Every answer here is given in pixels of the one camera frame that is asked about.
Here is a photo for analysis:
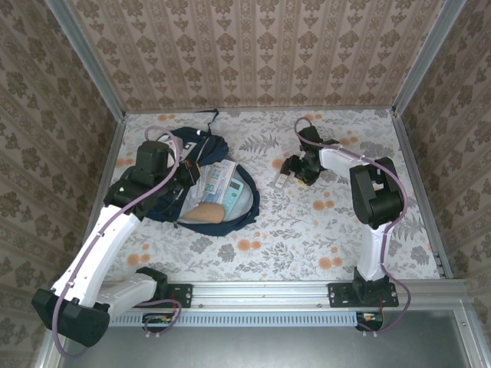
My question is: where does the ruler set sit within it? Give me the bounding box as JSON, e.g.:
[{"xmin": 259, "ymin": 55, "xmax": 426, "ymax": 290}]
[{"xmin": 200, "ymin": 159, "xmax": 238, "ymax": 206}]

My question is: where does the navy blue backpack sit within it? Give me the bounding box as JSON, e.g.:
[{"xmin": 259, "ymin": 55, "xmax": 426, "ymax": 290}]
[{"xmin": 145, "ymin": 108, "xmax": 261, "ymax": 237}]

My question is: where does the brown cork pencil case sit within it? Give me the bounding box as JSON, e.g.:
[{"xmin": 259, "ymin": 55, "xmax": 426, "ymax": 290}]
[{"xmin": 179, "ymin": 202, "xmax": 226, "ymax": 225}]

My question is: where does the mint green calculator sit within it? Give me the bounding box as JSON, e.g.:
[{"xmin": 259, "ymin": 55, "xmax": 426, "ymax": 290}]
[{"xmin": 221, "ymin": 179, "xmax": 246, "ymax": 220}]

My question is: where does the floral patterned table cover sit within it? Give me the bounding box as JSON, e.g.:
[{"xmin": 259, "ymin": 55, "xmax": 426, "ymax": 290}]
[{"xmin": 83, "ymin": 109, "xmax": 442, "ymax": 283}]

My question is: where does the grey metal sheet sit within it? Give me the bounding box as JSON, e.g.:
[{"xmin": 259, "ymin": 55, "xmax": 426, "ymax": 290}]
[{"xmin": 36, "ymin": 306, "xmax": 491, "ymax": 368}]

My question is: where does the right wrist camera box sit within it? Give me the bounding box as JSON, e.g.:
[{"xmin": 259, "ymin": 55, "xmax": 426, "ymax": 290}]
[{"xmin": 298, "ymin": 125, "xmax": 324, "ymax": 150}]

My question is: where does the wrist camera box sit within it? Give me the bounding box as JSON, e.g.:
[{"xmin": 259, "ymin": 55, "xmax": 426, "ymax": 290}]
[
  {"xmin": 136, "ymin": 140, "xmax": 170, "ymax": 172},
  {"xmin": 298, "ymin": 125, "xmax": 324, "ymax": 150}
]

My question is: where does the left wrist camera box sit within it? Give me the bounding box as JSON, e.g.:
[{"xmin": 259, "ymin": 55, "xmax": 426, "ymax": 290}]
[{"xmin": 136, "ymin": 140, "xmax": 170, "ymax": 172}]

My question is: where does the aluminium table back rail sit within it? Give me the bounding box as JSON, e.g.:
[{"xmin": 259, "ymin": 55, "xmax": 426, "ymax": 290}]
[{"xmin": 124, "ymin": 106, "xmax": 394, "ymax": 114}]

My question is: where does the aluminium table side rail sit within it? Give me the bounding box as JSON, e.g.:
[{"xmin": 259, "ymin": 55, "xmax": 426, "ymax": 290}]
[
  {"xmin": 390, "ymin": 110, "xmax": 453, "ymax": 279},
  {"xmin": 72, "ymin": 114, "xmax": 127, "ymax": 283}
]

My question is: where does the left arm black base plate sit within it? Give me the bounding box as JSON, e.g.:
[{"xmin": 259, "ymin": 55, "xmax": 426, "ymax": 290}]
[{"xmin": 124, "ymin": 283, "xmax": 193, "ymax": 310}]

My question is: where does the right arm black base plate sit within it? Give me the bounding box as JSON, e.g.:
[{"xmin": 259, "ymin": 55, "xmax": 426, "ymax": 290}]
[{"xmin": 328, "ymin": 282, "xmax": 400, "ymax": 310}]

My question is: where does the aluminium mounting rail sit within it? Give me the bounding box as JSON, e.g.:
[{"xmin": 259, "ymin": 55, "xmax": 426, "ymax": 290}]
[{"xmin": 57, "ymin": 278, "xmax": 467, "ymax": 307}]

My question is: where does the black wiring connector bracket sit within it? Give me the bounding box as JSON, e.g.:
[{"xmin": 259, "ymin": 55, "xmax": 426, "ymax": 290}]
[
  {"xmin": 141, "ymin": 310, "xmax": 181, "ymax": 340},
  {"xmin": 354, "ymin": 310, "xmax": 386, "ymax": 338}
]

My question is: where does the aluminium frame corner post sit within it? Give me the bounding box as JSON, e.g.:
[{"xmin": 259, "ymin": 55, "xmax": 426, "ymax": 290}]
[
  {"xmin": 390, "ymin": 0, "xmax": 468, "ymax": 116},
  {"xmin": 44, "ymin": 0, "xmax": 127, "ymax": 120}
]

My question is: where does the slotted grey cable duct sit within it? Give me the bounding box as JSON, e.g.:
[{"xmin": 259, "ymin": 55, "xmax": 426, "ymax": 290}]
[{"xmin": 71, "ymin": 310, "xmax": 360, "ymax": 327}]

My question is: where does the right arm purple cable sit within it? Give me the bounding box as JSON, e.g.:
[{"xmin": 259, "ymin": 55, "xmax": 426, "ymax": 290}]
[{"xmin": 293, "ymin": 116, "xmax": 411, "ymax": 335}]

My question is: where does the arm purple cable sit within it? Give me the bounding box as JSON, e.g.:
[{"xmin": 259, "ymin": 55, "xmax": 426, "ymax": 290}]
[
  {"xmin": 51, "ymin": 125, "xmax": 182, "ymax": 360},
  {"xmin": 293, "ymin": 116, "xmax": 411, "ymax": 335}
]

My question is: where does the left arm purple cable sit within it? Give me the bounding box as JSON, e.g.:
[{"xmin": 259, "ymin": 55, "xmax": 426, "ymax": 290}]
[{"xmin": 51, "ymin": 125, "xmax": 182, "ymax": 360}]

